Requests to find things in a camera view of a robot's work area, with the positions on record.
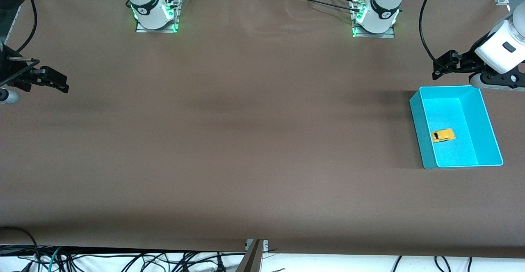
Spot turquoise plastic bin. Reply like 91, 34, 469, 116
409, 85, 504, 170

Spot brown table cover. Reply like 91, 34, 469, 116
0, 0, 525, 258

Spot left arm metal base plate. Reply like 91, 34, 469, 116
352, 0, 396, 39

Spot tangled black floor cables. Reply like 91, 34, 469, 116
0, 245, 247, 272

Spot black looped floor cable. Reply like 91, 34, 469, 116
0, 226, 41, 272

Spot dark slanted post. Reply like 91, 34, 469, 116
235, 239, 264, 272

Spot yellow beetle toy car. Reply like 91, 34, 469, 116
431, 128, 457, 143

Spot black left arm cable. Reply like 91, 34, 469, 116
419, 0, 456, 67

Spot long black base cable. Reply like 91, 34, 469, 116
283, 0, 361, 12

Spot teal floor cable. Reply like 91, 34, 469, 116
47, 246, 63, 272

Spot metal bracket with screws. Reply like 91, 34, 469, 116
245, 239, 269, 253

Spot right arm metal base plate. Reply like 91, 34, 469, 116
135, 0, 181, 33

